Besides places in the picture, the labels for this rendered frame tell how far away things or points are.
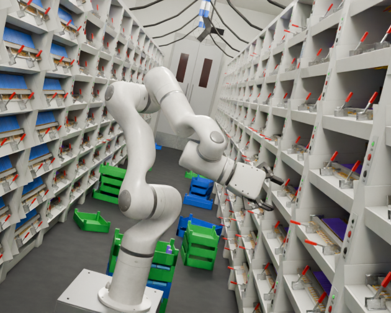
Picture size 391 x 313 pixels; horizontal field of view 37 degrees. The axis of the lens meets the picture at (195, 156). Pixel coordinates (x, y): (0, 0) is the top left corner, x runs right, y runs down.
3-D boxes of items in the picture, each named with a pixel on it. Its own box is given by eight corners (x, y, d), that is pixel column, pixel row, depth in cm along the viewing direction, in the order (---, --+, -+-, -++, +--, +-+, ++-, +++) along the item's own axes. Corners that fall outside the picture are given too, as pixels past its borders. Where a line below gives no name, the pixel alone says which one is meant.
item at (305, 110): (317, 126, 219) (316, 89, 217) (291, 119, 279) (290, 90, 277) (371, 123, 218) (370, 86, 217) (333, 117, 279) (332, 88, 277)
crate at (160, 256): (112, 255, 268) (115, 239, 268) (112, 243, 288) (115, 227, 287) (175, 266, 273) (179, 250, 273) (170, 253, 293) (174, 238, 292)
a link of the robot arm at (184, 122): (195, 74, 188) (235, 145, 172) (179, 108, 199) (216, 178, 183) (170, 75, 183) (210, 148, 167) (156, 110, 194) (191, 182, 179)
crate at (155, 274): (108, 272, 269) (112, 255, 268) (108, 258, 289) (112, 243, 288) (171, 282, 274) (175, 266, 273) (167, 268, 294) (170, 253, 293)
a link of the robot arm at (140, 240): (113, 244, 201) (129, 178, 197) (154, 243, 213) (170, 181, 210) (133, 258, 192) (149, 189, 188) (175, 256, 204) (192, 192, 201)
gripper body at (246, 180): (230, 162, 185) (262, 177, 186) (218, 190, 182) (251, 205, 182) (236, 154, 178) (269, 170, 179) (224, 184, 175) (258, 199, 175)
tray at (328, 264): (335, 289, 153) (334, 254, 152) (296, 234, 213) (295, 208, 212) (411, 286, 153) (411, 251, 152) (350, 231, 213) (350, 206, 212)
